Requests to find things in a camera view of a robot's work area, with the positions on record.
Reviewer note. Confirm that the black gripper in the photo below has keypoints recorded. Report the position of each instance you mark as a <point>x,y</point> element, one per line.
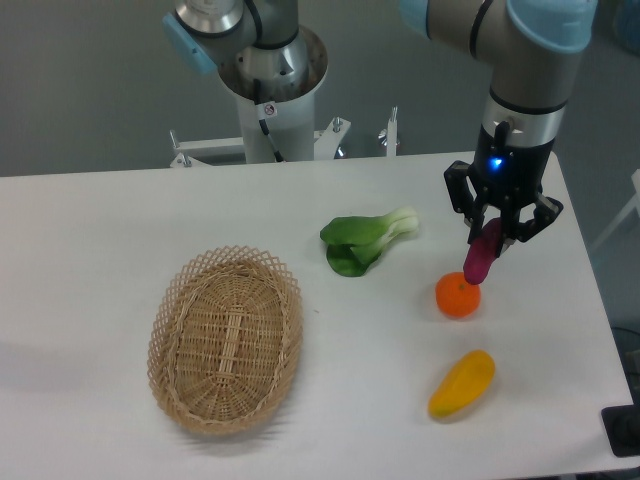
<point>508,178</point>

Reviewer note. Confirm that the purple sweet potato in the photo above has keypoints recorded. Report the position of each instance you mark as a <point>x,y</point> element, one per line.
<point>481,253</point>

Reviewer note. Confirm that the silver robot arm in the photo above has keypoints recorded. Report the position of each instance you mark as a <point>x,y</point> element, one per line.
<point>534,48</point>

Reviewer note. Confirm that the woven wicker basket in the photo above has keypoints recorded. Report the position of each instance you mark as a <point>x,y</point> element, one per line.
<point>226,341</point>

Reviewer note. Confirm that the orange mandarin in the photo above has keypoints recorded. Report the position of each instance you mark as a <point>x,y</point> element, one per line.
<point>455,297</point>

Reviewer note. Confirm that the green bok choy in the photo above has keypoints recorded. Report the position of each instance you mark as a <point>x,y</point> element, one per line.
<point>354,243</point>

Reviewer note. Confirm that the yellow mango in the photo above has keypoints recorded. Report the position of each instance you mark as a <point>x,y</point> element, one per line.
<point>465,382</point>

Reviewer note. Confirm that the black device at table edge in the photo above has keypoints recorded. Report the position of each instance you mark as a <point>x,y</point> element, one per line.
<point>622,429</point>

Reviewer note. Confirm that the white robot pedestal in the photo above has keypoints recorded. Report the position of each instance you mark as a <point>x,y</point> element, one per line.
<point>290,75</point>

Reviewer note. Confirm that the white metal base frame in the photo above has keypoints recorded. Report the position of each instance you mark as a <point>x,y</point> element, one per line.
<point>269,136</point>

